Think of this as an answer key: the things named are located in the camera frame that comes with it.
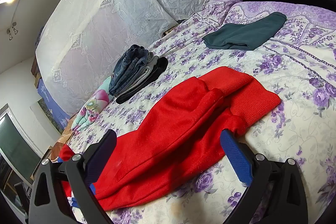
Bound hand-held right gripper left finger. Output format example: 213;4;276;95
28;129;117;224

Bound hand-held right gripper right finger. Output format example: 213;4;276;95
220;129;309;224

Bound red blue white jersey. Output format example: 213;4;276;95
59;66;282;211

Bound folded grey pants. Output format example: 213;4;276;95
123;55;159;99

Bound folded black pants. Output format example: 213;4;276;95
115;57;168;104

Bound dark teal pants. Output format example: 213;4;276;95
203;12;287;51

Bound brown cloth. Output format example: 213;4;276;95
51;135;72;161

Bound folded floral quilt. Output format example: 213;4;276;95
71;76;114;132

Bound purple floral bed sheet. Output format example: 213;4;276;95
52;0;336;224

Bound folded blue jeans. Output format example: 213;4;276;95
109;45;151;96

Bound white lace curtain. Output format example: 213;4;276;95
35;0;231;117

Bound ceiling spotlight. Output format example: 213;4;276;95
7;21;19;41

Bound blue wall poster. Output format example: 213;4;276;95
37;82;71;132

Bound window with white frame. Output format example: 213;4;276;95
0;106;41;189

